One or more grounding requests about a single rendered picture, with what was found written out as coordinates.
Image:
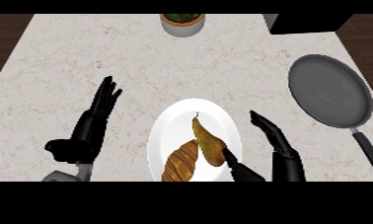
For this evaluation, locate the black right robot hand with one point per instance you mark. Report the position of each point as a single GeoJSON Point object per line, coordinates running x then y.
{"type": "Point", "coordinates": [284, 155]}

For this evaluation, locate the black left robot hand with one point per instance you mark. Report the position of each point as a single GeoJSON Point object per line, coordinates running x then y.
{"type": "Point", "coordinates": [89, 128]}

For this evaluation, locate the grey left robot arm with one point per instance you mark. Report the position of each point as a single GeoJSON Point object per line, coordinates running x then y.
{"type": "Point", "coordinates": [73, 173]}

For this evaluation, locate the white oval plate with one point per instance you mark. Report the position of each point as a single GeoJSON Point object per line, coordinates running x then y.
{"type": "Point", "coordinates": [194, 140]}

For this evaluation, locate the grey frying pan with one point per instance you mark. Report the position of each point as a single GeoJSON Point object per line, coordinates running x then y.
{"type": "Point", "coordinates": [331, 93]}

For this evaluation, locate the brown striped croissant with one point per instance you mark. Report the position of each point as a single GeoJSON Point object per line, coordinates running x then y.
{"type": "Point", "coordinates": [180, 162]}

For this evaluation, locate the olive brown pear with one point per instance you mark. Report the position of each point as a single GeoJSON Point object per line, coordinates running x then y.
{"type": "Point", "coordinates": [208, 144]}

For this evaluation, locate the grey pot with green plant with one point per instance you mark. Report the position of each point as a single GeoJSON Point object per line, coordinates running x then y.
{"type": "Point", "coordinates": [183, 25]}

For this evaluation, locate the black box appliance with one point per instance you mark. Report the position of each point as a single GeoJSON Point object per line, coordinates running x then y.
{"type": "Point", "coordinates": [306, 23]}

